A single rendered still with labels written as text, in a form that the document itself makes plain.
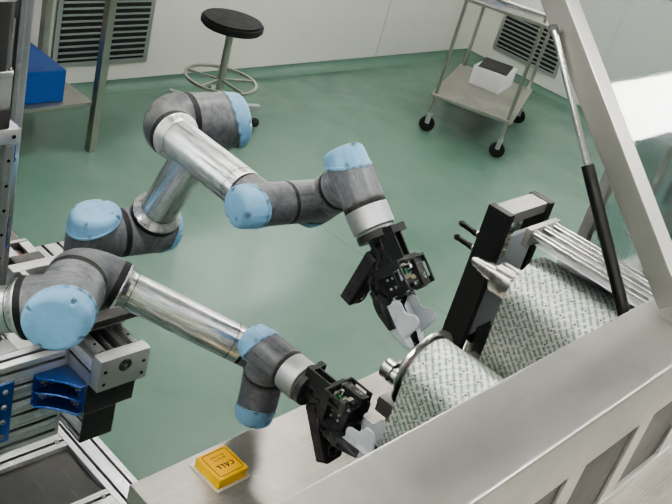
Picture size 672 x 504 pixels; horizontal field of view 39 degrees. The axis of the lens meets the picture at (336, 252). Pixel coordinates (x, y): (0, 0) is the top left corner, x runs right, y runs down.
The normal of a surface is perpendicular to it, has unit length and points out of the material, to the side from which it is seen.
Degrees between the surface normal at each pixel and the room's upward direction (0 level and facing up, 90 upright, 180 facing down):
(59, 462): 0
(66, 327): 87
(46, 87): 90
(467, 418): 0
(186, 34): 90
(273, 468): 0
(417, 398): 90
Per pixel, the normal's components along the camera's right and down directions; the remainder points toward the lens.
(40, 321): 0.11, 0.47
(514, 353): -0.68, 0.23
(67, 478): 0.25, -0.84
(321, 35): 0.70, 0.50
